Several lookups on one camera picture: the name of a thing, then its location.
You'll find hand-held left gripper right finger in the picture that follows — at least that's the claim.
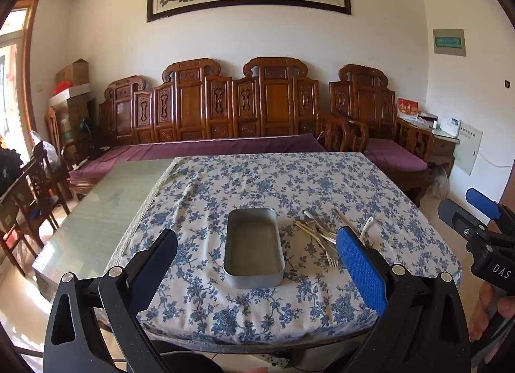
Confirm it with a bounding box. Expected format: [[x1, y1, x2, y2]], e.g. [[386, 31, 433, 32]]
[[336, 225, 471, 373]]

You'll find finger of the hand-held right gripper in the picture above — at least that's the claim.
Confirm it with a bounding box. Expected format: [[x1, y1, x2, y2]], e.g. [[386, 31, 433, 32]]
[[438, 199, 490, 246], [465, 188, 515, 229]]

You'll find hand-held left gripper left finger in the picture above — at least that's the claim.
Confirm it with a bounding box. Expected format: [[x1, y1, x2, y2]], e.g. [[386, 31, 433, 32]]
[[42, 229, 178, 373]]

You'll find cream chopstick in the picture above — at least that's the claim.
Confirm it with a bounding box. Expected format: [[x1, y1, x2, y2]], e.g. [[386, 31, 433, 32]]
[[295, 222, 335, 239], [298, 227, 337, 244]]

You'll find grey metal tray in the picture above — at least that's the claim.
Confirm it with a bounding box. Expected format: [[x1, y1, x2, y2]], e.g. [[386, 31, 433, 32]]
[[224, 207, 286, 289]]

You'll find person's right hand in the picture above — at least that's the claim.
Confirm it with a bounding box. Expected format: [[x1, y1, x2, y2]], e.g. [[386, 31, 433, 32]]
[[469, 284, 515, 362]]

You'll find grey plastic bag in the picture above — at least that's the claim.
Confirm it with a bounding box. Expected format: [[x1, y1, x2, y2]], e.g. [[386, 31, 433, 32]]
[[426, 164, 451, 199]]

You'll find white rice spoon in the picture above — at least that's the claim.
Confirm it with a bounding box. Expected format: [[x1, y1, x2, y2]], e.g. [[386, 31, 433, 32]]
[[359, 217, 375, 246]]

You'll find brown chopstick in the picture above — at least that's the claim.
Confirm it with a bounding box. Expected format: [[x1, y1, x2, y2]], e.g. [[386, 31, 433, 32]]
[[333, 208, 359, 235]]

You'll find grey electrical panel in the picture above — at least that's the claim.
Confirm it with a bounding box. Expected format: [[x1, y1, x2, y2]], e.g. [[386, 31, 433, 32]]
[[453, 119, 484, 176]]

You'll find wooden side table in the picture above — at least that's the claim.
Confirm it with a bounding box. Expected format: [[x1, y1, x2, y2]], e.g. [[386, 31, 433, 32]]
[[396, 116, 460, 177]]

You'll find purple armchair cushion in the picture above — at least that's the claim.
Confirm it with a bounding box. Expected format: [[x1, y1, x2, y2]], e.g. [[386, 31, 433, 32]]
[[364, 137, 429, 173]]

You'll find purple sofa cushion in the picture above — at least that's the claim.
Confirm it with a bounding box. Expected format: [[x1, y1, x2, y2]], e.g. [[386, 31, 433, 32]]
[[68, 133, 328, 181]]

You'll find red box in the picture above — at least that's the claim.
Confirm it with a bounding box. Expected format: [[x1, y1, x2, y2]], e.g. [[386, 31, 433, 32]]
[[397, 97, 420, 124]]

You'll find blue floral tablecloth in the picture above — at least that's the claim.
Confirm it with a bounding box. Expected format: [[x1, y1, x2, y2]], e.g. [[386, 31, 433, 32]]
[[108, 152, 463, 343]]

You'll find white power strip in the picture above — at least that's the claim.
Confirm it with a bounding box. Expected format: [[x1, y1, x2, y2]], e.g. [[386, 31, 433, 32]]
[[257, 353, 289, 370]]

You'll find black desk lamp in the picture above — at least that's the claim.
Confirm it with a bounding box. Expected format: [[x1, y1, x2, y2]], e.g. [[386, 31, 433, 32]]
[[80, 117, 102, 160]]

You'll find wooden dining chair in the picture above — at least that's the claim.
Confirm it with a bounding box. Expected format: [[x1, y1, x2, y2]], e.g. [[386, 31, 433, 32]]
[[44, 106, 82, 181], [0, 156, 62, 277]]

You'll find carved wooden armchair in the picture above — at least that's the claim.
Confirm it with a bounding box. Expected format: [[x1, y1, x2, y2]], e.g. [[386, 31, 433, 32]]
[[329, 63, 435, 207]]

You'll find clear plastic bag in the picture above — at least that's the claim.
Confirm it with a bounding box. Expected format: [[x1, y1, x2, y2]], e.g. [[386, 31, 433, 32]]
[[30, 130, 61, 165]]

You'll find carved wooden sofa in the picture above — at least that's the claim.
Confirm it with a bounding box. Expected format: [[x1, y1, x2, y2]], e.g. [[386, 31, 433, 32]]
[[60, 57, 351, 201]]

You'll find stack of cardboard boxes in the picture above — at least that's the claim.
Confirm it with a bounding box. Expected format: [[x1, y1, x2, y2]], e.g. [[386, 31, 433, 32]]
[[56, 96, 97, 149]]

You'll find black bag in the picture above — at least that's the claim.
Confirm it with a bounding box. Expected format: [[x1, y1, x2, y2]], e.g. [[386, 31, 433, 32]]
[[0, 148, 23, 197]]

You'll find white flat box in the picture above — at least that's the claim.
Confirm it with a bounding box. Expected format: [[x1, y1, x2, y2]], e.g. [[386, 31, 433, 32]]
[[49, 83, 90, 107]]

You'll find brown cardboard box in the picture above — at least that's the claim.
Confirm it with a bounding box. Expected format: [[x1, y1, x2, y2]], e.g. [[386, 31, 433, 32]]
[[55, 58, 90, 87]]

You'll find green wall sign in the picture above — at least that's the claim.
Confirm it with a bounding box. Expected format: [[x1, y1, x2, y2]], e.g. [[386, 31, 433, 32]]
[[432, 28, 467, 57]]

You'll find wooden door frame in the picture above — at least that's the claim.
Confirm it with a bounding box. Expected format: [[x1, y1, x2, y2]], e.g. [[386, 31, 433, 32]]
[[0, 0, 42, 144]]

